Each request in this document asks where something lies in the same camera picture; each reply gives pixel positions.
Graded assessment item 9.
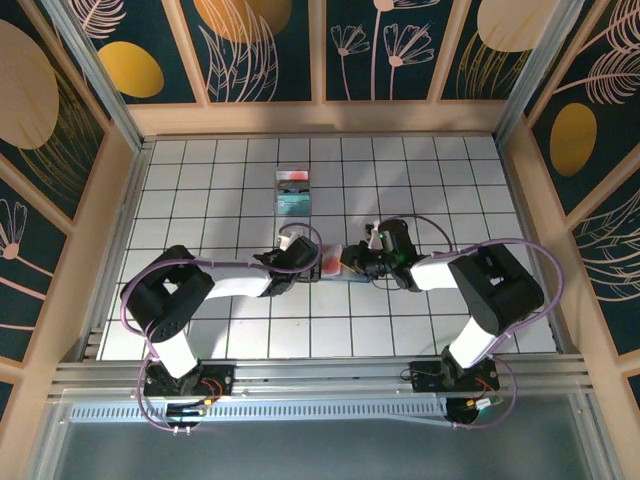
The clear packaged item box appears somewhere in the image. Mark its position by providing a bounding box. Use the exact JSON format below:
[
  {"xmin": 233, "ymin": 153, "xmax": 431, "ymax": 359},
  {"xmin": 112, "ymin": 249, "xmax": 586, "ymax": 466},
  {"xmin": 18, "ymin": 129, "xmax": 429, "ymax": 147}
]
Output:
[{"xmin": 273, "ymin": 166, "xmax": 315, "ymax": 217}]

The teal plastic card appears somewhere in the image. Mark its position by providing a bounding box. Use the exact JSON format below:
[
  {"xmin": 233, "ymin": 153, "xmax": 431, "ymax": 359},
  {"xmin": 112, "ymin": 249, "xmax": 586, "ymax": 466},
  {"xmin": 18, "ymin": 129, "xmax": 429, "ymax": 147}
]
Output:
[{"xmin": 277, "ymin": 193, "xmax": 313, "ymax": 215}]

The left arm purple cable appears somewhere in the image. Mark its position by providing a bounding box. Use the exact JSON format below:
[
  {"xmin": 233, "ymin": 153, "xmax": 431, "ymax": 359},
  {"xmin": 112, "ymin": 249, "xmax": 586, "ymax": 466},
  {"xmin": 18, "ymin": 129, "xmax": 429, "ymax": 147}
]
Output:
[{"xmin": 121, "ymin": 222, "xmax": 324, "ymax": 435}]

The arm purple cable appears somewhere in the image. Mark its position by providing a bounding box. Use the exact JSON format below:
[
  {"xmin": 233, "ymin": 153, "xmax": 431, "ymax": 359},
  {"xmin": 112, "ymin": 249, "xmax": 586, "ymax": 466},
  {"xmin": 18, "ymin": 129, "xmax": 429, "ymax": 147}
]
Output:
[
  {"xmin": 121, "ymin": 222, "xmax": 324, "ymax": 435},
  {"xmin": 382, "ymin": 214, "xmax": 566, "ymax": 432}
]

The aluminium frame rail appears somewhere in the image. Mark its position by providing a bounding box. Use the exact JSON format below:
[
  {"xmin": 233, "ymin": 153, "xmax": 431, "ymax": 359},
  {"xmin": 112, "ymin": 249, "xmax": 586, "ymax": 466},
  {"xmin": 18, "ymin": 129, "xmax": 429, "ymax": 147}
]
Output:
[{"xmin": 48, "ymin": 353, "xmax": 595, "ymax": 401}]

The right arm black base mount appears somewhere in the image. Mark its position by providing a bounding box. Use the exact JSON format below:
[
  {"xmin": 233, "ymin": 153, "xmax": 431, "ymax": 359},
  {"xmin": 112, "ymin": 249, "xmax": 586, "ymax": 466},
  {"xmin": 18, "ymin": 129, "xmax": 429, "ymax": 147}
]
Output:
[{"xmin": 399, "ymin": 359, "xmax": 501, "ymax": 394}]

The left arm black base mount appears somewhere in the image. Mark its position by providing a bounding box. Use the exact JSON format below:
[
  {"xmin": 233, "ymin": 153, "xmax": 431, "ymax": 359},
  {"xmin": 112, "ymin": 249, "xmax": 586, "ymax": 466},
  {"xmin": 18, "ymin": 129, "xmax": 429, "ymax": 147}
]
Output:
[{"xmin": 143, "ymin": 363, "xmax": 236, "ymax": 399}]

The perforated metal cable tray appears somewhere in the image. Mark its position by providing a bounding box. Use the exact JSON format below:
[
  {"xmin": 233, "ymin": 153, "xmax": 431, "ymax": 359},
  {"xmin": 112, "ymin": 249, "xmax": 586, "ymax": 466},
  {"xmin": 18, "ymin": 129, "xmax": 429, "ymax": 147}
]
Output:
[{"xmin": 69, "ymin": 402, "xmax": 451, "ymax": 426}]

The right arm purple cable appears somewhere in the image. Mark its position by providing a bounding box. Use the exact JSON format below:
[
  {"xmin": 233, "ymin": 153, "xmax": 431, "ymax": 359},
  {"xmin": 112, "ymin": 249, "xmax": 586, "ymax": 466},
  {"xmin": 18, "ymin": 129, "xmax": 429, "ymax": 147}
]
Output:
[{"xmin": 382, "ymin": 214, "xmax": 566, "ymax": 432}]

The small circuit board with wires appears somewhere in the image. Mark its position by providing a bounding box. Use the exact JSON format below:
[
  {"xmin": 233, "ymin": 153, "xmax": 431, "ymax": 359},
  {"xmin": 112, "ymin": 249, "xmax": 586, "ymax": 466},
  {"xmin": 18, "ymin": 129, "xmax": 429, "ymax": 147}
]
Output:
[
  {"xmin": 447, "ymin": 394, "xmax": 505, "ymax": 427},
  {"xmin": 166, "ymin": 395, "xmax": 222, "ymax": 424}
]

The aluminium corner post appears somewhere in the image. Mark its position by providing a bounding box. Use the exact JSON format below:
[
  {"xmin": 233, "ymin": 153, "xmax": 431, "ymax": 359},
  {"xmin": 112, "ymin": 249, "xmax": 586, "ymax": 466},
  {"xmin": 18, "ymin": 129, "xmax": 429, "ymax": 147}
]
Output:
[
  {"xmin": 42, "ymin": 0, "xmax": 154, "ymax": 151},
  {"xmin": 492, "ymin": 0, "xmax": 586, "ymax": 146}
]

